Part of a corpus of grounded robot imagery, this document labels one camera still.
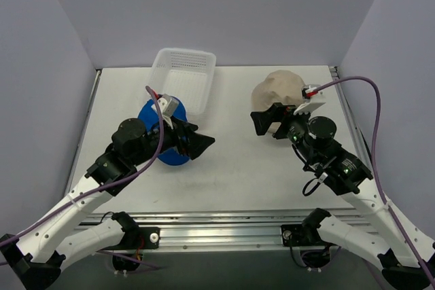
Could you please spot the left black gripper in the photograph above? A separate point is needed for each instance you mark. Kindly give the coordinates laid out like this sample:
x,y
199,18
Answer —
x,y
185,137

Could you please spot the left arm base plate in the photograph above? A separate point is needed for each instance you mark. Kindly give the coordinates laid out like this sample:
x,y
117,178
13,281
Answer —
x,y
148,238

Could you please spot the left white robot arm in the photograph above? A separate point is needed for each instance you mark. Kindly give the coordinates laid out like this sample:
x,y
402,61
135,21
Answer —
x,y
38,256

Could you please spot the aluminium mounting rail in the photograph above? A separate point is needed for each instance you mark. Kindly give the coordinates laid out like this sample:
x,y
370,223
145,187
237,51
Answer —
x,y
220,232

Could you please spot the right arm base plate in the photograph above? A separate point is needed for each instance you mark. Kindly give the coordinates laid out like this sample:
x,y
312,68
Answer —
x,y
295,235

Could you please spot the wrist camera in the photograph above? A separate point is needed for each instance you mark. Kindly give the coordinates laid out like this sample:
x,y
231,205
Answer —
x,y
167,105
313,99

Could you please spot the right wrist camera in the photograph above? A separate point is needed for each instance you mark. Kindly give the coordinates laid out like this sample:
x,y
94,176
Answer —
x,y
313,99

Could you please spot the beige bucket hat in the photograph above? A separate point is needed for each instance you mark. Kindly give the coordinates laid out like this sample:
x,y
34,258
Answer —
x,y
280,86

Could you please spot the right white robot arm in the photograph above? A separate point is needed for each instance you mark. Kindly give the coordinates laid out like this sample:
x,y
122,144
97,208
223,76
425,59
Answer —
x,y
403,254

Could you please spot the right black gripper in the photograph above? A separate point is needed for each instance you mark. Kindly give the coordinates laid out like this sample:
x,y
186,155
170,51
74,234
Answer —
x,y
279,120

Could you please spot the white plastic basket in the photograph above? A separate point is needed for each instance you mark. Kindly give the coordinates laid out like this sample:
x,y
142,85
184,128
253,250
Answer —
x,y
185,74

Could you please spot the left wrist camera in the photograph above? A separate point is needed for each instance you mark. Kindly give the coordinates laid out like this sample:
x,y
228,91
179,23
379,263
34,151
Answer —
x,y
167,105

